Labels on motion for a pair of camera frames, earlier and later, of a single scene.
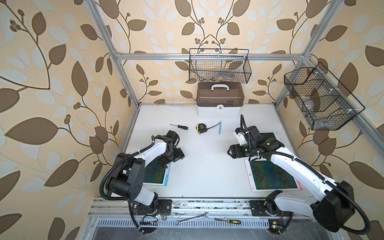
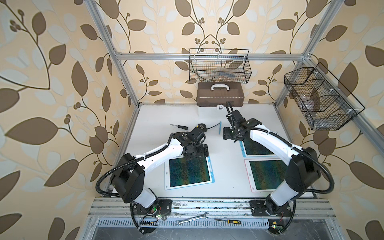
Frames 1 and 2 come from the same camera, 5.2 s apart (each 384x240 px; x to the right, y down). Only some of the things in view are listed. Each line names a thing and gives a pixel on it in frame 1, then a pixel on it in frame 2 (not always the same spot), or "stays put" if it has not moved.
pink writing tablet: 264,175 stays put
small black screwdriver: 182,127 stays put
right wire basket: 325,103 stays put
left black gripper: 179,155 to 202,153
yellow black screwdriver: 230,221 stays put
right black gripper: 232,154 to 226,134
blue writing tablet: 155,174 to 180,172
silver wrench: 177,222 stays put
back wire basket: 222,65 stays put
